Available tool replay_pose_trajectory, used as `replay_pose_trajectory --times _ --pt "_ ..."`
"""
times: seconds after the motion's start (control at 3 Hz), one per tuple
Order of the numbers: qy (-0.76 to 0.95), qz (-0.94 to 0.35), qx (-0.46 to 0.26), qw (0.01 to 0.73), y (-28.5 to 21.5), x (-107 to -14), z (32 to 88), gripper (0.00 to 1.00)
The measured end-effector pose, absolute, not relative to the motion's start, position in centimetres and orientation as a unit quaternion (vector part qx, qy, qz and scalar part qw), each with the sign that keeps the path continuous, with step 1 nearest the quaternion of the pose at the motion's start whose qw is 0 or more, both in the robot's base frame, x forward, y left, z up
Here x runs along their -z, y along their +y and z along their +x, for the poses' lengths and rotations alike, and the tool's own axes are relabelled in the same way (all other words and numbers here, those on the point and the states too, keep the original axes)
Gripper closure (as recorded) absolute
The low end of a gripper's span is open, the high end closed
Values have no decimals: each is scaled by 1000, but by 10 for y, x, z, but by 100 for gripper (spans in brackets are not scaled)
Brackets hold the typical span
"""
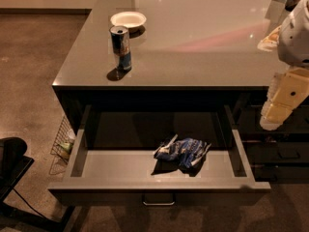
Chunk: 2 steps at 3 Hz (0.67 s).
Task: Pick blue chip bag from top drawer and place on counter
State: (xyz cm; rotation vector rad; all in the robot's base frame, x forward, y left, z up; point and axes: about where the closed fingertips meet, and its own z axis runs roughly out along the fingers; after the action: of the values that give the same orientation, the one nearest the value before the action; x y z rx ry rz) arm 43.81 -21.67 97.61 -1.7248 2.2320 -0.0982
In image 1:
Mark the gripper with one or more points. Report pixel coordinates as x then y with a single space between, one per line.
295 41

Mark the blue chip bag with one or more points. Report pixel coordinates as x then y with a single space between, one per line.
186 153

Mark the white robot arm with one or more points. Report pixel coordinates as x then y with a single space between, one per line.
291 38

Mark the grey counter cabinet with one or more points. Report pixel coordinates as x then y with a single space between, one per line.
190 55

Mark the open grey top drawer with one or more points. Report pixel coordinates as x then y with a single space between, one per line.
112 161

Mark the white paper bowl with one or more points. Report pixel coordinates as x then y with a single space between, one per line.
128 19

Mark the blue silver drink can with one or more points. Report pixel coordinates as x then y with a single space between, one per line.
121 47

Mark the metal drawer handle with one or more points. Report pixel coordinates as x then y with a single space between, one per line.
158 199

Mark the wire mesh waste basket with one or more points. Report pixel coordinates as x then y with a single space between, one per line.
61 148

